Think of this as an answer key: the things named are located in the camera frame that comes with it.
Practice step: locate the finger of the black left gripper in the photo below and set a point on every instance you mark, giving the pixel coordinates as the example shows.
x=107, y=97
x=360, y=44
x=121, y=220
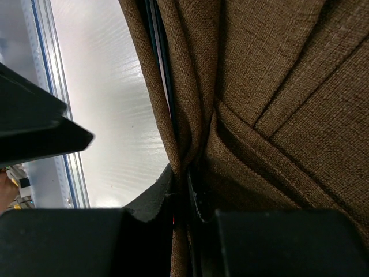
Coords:
x=32, y=123

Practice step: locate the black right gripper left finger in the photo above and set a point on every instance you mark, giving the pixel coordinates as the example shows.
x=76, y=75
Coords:
x=135, y=240

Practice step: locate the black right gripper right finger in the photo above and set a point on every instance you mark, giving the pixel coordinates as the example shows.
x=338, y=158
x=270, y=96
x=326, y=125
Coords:
x=272, y=243

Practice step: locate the brown cloth napkin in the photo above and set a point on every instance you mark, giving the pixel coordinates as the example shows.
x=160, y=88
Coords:
x=271, y=99

